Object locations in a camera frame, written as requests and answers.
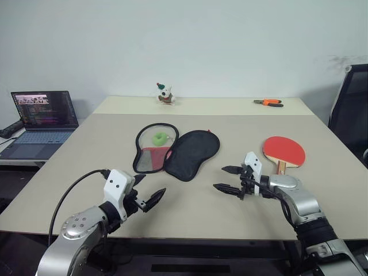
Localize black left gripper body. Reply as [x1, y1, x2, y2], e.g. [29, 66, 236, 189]
[122, 186, 147, 219]

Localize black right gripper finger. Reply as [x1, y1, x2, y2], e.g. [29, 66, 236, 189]
[212, 183, 243, 197]
[221, 165, 244, 175]

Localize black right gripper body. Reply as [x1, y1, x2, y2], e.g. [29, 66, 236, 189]
[237, 162, 257, 201]

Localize black paddle cover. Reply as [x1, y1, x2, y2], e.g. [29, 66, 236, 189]
[132, 122, 221, 182]

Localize red table tennis paddle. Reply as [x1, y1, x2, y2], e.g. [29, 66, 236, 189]
[262, 136, 306, 176]

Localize dark table underframe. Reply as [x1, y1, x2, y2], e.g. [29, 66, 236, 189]
[106, 237, 302, 276]

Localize white plush dog toy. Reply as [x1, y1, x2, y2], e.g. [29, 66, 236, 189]
[155, 82, 177, 106]

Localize open grey laptop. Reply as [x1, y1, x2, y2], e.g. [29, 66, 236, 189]
[0, 90, 79, 160]

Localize black mesh office chair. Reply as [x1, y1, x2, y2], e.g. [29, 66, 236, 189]
[328, 63, 368, 169]

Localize black flat device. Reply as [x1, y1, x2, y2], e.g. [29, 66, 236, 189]
[0, 120, 24, 138]

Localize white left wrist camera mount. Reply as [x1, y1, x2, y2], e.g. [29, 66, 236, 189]
[103, 168, 136, 224]

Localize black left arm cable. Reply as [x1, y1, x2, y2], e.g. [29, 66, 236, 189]
[48, 169, 110, 246]

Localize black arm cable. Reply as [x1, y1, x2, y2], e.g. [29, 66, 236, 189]
[48, 169, 110, 246]
[250, 179, 298, 231]

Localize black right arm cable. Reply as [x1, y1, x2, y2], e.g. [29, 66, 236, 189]
[250, 179, 298, 231]

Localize green plush keychain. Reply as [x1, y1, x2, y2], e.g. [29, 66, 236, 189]
[151, 131, 169, 147]

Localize orange handled pliers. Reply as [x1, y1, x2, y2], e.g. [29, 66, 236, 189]
[253, 98, 285, 108]

